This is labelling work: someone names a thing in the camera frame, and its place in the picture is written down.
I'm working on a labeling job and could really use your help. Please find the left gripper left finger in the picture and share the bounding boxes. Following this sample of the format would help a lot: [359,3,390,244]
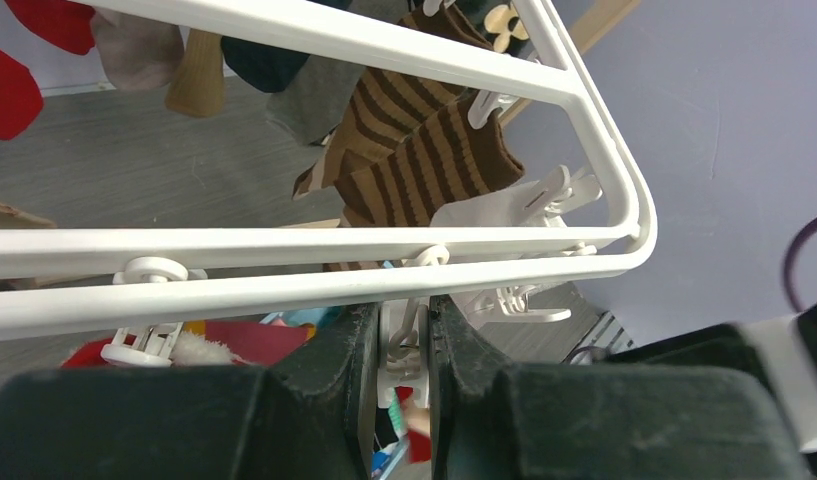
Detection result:
[0,303,380,479]

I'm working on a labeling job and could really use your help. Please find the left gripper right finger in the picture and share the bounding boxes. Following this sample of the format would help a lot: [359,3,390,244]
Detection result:
[429,296,812,479]

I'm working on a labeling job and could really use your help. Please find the red white striped sock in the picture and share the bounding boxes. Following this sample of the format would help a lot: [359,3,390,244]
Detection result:
[62,320,316,368]

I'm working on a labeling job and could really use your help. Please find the white plastic clip hanger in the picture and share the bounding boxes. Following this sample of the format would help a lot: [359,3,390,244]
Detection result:
[0,1,657,341]

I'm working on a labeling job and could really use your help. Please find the brown striped sock rear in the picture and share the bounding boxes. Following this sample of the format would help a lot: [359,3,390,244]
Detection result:
[291,0,526,229]

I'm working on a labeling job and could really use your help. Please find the grey sock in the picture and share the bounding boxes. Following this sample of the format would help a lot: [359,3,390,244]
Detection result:
[266,56,366,145]

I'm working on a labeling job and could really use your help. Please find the beige argyle sock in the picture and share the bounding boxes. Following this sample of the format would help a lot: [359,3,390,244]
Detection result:
[164,29,225,118]

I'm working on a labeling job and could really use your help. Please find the navy patterned sock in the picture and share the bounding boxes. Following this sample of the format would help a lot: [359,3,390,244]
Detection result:
[220,36,309,94]

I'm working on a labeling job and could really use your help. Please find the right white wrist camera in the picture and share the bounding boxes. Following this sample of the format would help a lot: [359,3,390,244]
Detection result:
[738,315,817,453]

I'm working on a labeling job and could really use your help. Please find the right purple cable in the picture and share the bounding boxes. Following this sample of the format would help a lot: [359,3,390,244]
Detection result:
[781,210,817,314]

